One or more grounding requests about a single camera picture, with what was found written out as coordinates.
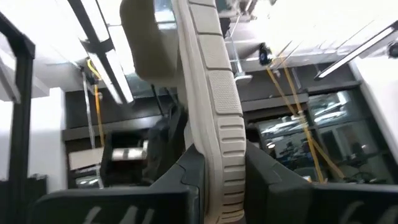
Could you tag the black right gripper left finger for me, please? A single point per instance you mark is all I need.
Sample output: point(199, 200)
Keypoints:
point(124, 205)

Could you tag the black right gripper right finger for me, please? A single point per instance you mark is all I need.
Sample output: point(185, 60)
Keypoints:
point(311, 205)

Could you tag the light grey rubber slide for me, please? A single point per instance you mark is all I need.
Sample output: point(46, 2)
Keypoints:
point(217, 93)

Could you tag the long ceiling light strip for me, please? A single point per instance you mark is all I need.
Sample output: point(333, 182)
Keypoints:
point(105, 68)
point(357, 51)

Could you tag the round black ceiling speaker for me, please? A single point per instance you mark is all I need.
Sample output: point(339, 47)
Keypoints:
point(265, 54)
point(394, 49)

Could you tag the black aluminium table frame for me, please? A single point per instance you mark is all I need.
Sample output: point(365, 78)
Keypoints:
point(20, 124)

